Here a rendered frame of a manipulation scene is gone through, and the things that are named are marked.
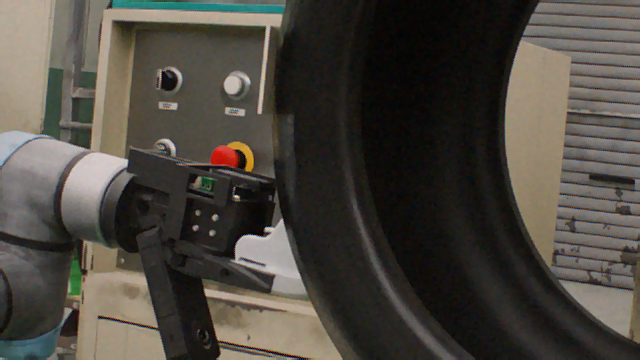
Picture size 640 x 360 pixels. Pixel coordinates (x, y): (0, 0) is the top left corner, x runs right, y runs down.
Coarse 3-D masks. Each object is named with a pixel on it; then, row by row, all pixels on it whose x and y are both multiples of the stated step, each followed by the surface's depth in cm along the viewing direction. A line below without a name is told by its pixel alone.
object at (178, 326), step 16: (144, 240) 99; (160, 240) 99; (144, 256) 99; (160, 256) 99; (160, 272) 98; (176, 272) 99; (160, 288) 98; (176, 288) 98; (192, 288) 100; (160, 304) 98; (176, 304) 98; (192, 304) 99; (160, 320) 98; (176, 320) 98; (192, 320) 99; (208, 320) 101; (160, 336) 98; (176, 336) 97; (192, 336) 98; (208, 336) 99; (176, 352) 97; (192, 352) 97; (208, 352) 99
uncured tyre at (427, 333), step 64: (320, 0) 81; (384, 0) 97; (448, 0) 103; (512, 0) 103; (320, 64) 81; (384, 64) 100; (448, 64) 105; (512, 64) 106; (320, 128) 81; (384, 128) 101; (448, 128) 105; (320, 192) 81; (384, 192) 100; (448, 192) 105; (512, 192) 106; (320, 256) 82; (384, 256) 80; (448, 256) 103; (512, 256) 103; (320, 320) 86; (384, 320) 79; (448, 320) 99; (512, 320) 102; (576, 320) 100
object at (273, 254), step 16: (240, 240) 95; (256, 240) 94; (272, 240) 94; (240, 256) 95; (256, 256) 94; (272, 256) 94; (288, 256) 93; (272, 272) 93; (288, 272) 93; (272, 288) 93; (288, 288) 93; (304, 288) 93
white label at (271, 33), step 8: (272, 32) 84; (272, 40) 85; (264, 48) 83; (272, 48) 85; (264, 56) 83; (272, 56) 86; (264, 64) 83; (272, 64) 86; (264, 72) 83; (272, 72) 86; (264, 80) 83; (272, 80) 87; (264, 88) 83; (264, 96) 84; (264, 104) 84; (264, 112) 85
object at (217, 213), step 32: (128, 160) 101; (160, 160) 99; (128, 192) 100; (160, 192) 100; (192, 192) 97; (224, 192) 94; (256, 192) 98; (128, 224) 101; (160, 224) 99; (192, 224) 97; (224, 224) 96; (256, 224) 100; (192, 256) 96
